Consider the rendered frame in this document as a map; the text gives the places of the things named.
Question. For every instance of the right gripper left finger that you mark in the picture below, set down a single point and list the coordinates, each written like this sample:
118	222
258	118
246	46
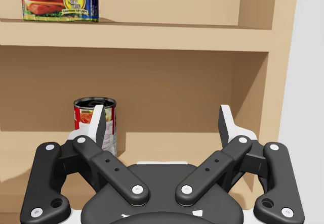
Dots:
114	167

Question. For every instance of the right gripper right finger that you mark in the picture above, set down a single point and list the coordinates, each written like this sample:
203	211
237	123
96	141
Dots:
210	167

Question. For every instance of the pale wooden shelf unit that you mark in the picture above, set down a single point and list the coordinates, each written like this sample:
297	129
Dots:
162	64

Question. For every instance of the red and white can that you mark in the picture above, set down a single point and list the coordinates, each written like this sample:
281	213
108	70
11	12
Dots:
82	117

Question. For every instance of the green and blue rectangular can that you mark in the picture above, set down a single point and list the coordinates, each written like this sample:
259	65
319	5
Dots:
60	0

